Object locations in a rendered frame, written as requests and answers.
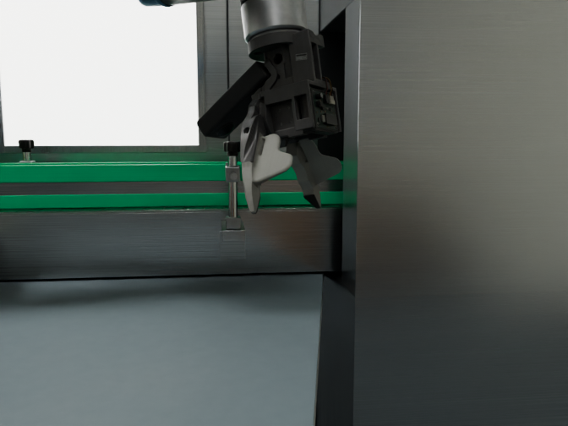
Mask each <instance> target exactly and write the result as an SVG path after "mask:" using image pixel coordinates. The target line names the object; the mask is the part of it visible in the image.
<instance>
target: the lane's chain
mask: <svg viewBox="0 0 568 426"><path fill-rule="evenodd" d="M342 206H343V205H321V207H320V208H328V207H342ZM243 207H244V209H248V208H249V207H248V206H247V205H244V206H242V205H238V209H243ZM263 207H264V208H263ZM184 208H185V209H184ZM271 208H315V207H314V206H313V205H259V208H258V209H271ZM203 209H205V210H215V209H224V206H206V207H204V206H186V207H185V206H172V207H112V208H54V209H0V212H46V211H103V210H203Z"/></svg>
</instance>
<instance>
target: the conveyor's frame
mask: <svg viewBox="0 0 568 426"><path fill-rule="evenodd" d="M226 216H228V209H225V206H224V209H215V210H205V209H203V210H103V211H46V212H0V280H29V279H61V278H92V277H124V276H186V275H217V274H248V273H280V272H311V271H341V265H342V207H328V208H319V209H316V208H271V209H258V211H257V214H252V213H251V212H250V211H249V209H244V207H243V209H238V216H241V221H243V224H244V228H245V259H220V231H221V221H225V220H226Z"/></svg>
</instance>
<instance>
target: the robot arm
mask: <svg viewBox="0 0 568 426"><path fill-rule="evenodd" d="M138 1H139V2H140V3H141V4H142V5H144V6H146V7H155V6H163V7H172V6H174V5H176V4H184V3H199V2H207V1H215V0H138ZM240 4H241V14H242V20H243V32H244V39H245V41H246V42H247V43H248V56H249V57H250V58H251V59H253V60H255V61H256V62H255V63H254V64H253V65H252V66H251V67H250V68H249V69H248V70H247V71H246V72H245V73H244V74H243V75H242V76H241V77H240V78H239V79H238V80H237V81H236V82H235V83H234V84H233V85H232V86H231V87H230V88H229V89H228V90H227V91H226V92H225V93H224V94H223V95H222V96H221V98H220V99H219V100H218V101H217V102H216V103H215V104H214V105H213V106H212V107H211V108H210V109H209V110H208V111H207V112H206V113H205V114H204V115H203V116H202V117H201V118H200V119H199V120H198V121H197V126H198V127H199V130H200V131H201V133H202V134H203V135H204V136H205V137H211V138H219V139H225V138H226V137H227V136H228V135H229V134H230V133H231V132H232V131H233V130H234V129H235V128H236V127H237V126H238V125H240V124H241V123H242V122H243V126H242V129H241V139H240V161H241V162H242V176H243V187H244V193H245V198H246V201H247V204H248V208H249V211H250V212H251V213H252V214H257V211H258V208H259V201H260V186H261V184H262V183H264V182H266V181H268V180H270V179H272V178H274V177H276V176H278V175H280V174H282V173H284V172H286V171H287V170H288V169H289V168H290V167H292V168H293V170H294V171H295V173H296V175H297V179H298V183H299V184H300V186H301V188H302V190H303V197H304V198H305V199H306V200H307V201H308V202H309V203H310V204H311V205H313V206H314V207H315V208H316V209H319V208H320V207H321V201H320V189H319V185H318V184H319V183H322V182H323V181H325V180H326V179H328V178H331V177H333V176H335V175H336V174H338V173H340V172H341V170H342V165H341V162H340V161H339V160H338V159H337V158H335V157H332V156H325V155H322V154H321V153H320V152H319V150H318V148H317V146H316V144H315V142H313V140H316V139H323V138H327V135H331V134H337V133H338V132H341V121H340V114H339V107H338V101H337V94H336V88H334V87H332V84H331V81H330V79H329V78H327V77H325V76H322V73H321V67H320V55H319V49H320V48H323V47H325V45H324V39H323V36H322V35H319V34H318V35H316V34H315V33H314V32H313V31H312V30H309V29H308V23H307V17H306V10H305V4H304V0H240ZM258 61H260V62H258ZM261 62H264V63H261ZM322 79H325V81H323V80H322ZM326 79H328V80H329V82H330V83H328V82H327V80H326ZM323 89H325V90H323ZM282 147H286V148H287V153H285V152H281V151H280V148H282Z"/></svg>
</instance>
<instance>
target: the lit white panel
mask: <svg viewBox="0 0 568 426"><path fill-rule="evenodd" d="M0 74H1V87H2V100H3V124H4V137H5V145H19V140H20V139H33V140H34V141H35V145H199V127H198V126H197V121H198V86H197V45H196V4H195V3H184V4H176V5H174V6H172V7H163V6H155V7H146V6H144V5H142V4H141V3H140V2H139V1H138V0H0Z"/></svg>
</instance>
